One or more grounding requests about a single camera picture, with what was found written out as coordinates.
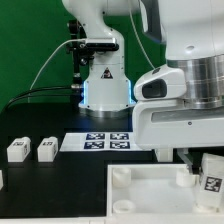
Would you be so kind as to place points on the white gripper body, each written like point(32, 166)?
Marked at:
point(167, 124)

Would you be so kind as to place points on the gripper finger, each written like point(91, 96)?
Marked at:
point(184, 155)

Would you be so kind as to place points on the white square table top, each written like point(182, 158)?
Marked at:
point(156, 194)

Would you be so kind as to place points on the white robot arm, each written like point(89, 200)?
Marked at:
point(192, 31)

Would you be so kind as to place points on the white tag sheet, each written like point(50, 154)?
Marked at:
point(99, 141)

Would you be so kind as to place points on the white block left edge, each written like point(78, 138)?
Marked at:
point(1, 180)

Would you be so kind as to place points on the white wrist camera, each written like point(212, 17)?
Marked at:
point(160, 84)

